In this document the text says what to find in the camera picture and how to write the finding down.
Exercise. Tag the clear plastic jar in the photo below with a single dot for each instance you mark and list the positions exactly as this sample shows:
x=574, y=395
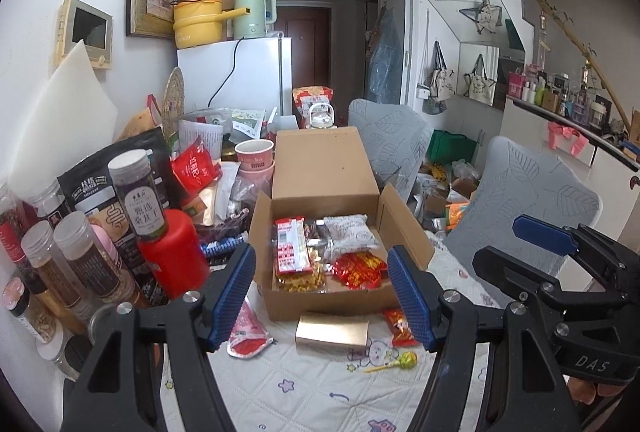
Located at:
x=47, y=199

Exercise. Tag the white foam board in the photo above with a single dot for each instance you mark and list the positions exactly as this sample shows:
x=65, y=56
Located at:
x=65, y=111

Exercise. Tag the brown paper bag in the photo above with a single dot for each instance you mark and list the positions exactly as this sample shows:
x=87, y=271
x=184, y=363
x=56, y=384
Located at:
x=137, y=121

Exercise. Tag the clear noodle snack packet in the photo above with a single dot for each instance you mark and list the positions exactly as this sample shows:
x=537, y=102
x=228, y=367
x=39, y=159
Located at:
x=300, y=282

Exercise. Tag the wall intercom panel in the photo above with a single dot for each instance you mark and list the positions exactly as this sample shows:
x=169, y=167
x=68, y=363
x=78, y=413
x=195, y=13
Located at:
x=87, y=34

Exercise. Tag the small white pouch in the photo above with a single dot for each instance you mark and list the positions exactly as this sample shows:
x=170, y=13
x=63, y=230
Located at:
x=422, y=90

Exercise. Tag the red foil bag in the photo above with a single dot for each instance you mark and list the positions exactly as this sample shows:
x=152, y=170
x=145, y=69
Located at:
x=195, y=166

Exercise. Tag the red white snack packet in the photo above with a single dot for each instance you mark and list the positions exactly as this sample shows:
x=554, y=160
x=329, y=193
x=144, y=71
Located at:
x=289, y=244

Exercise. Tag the orange snack packets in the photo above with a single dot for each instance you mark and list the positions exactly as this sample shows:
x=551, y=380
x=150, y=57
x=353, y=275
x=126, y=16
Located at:
x=457, y=214

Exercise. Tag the blue white striped tube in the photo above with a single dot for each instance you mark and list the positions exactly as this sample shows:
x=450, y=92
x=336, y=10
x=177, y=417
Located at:
x=222, y=246

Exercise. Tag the small pink lid jar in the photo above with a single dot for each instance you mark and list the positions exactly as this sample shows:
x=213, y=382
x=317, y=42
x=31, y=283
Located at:
x=15, y=297

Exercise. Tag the red yellow snack bag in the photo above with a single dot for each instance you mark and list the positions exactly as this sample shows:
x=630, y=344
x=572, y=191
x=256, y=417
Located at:
x=310, y=94

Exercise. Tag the pink bottle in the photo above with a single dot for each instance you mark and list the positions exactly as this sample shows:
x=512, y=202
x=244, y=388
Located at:
x=107, y=242

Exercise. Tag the black snack bag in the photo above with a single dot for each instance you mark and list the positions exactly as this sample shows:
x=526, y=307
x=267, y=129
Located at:
x=87, y=187

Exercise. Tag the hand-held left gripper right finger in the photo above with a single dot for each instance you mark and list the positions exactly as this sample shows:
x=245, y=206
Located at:
x=410, y=302

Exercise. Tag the pink ribbon bow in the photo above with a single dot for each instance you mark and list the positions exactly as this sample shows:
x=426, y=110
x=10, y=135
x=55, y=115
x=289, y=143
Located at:
x=567, y=136

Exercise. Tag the pink paper cup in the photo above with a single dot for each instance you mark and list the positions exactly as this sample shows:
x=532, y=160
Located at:
x=255, y=154
x=257, y=171

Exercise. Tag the blue plastic garment cover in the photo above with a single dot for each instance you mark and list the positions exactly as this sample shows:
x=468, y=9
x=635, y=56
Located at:
x=387, y=56

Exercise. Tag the green electric kettle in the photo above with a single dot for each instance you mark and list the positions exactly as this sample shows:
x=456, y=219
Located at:
x=252, y=14

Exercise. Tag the person's right hand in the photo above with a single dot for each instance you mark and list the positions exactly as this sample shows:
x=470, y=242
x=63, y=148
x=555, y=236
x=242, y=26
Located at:
x=600, y=392

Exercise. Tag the cardboard box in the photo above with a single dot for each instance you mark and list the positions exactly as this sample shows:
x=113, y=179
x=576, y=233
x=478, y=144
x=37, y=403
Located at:
x=320, y=166

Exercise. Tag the green white printed box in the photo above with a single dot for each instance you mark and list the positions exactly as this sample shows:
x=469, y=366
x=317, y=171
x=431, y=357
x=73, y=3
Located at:
x=247, y=121

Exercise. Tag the small cardboard carton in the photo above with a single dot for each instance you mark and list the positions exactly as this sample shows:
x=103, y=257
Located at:
x=460, y=187

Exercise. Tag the round woven mat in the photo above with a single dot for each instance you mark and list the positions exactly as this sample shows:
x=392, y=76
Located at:
x=173, y=101

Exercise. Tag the brown door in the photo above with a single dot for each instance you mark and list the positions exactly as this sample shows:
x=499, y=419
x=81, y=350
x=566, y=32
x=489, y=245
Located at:
x=305, y=46

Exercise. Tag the red plastic canister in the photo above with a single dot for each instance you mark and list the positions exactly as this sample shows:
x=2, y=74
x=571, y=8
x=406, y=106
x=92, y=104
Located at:
x=175, y=257

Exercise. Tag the small gold box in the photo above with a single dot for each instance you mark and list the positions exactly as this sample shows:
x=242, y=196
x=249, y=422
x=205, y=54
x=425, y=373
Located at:
x=330, y=332

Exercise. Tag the row of cosmetic bottles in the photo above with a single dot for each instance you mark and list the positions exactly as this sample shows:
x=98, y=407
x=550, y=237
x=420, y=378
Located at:
x=560, y=96

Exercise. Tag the white fridge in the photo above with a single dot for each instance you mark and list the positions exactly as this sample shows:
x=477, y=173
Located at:
x=255, y=76

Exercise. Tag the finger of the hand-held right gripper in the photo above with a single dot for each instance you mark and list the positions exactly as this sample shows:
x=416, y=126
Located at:
x=510, y=274
x=542, y=232

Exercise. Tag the green bag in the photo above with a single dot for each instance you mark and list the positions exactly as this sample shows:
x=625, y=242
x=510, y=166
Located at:
x=452, y=146

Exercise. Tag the pink cone-shaped snack packet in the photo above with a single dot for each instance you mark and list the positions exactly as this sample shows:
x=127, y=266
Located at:
x=247, y=334

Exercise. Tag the white cabinet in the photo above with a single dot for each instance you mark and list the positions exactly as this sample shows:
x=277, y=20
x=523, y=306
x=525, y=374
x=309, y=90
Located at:
x=520, y=121

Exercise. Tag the clear jar brown contents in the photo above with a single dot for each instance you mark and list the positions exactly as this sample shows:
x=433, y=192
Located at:
x=47, y=267
x=92, y=257

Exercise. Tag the printed white tablecloth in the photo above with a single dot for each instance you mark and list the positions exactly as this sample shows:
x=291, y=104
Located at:
x=300, y=392

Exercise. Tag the canvas tote bag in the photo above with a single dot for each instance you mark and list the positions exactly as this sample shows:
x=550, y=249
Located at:
x=439, y=81

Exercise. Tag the green yellow lollipop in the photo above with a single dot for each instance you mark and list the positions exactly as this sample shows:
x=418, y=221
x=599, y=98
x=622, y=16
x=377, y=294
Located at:
x=405, y=360

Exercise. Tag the star-shaped hanging bag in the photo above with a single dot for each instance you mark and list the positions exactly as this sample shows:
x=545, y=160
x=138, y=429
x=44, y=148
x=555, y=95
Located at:
x=485, y=14

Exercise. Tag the yellow pot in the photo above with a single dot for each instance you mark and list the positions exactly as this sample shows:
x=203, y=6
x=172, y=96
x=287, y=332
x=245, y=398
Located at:
x=197, y=24

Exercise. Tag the pink translucent bag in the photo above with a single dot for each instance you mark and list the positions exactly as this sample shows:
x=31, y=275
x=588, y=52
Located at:
x=245, y=192

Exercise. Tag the dark jar with white lid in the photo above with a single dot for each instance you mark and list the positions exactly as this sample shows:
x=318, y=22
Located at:
x=137, y=197

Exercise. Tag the grey leaf-pattern chair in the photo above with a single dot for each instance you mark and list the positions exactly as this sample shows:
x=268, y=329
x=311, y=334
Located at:
x=525, y=197
x=390, y=136

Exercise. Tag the white printed paper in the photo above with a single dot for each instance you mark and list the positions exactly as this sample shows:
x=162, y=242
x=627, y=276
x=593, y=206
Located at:
x=200, y=136

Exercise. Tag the clear jar red contents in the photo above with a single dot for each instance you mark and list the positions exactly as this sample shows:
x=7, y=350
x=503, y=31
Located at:
x=10, y=227

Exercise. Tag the tall clear bottle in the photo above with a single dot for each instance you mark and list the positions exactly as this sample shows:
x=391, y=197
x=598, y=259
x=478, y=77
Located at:
x=543, y=39

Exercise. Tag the bamboo branch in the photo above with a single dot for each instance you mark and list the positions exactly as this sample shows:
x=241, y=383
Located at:
x=565, y=26

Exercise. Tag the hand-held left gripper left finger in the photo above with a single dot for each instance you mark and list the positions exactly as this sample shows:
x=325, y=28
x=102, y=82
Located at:
x=230, y=307

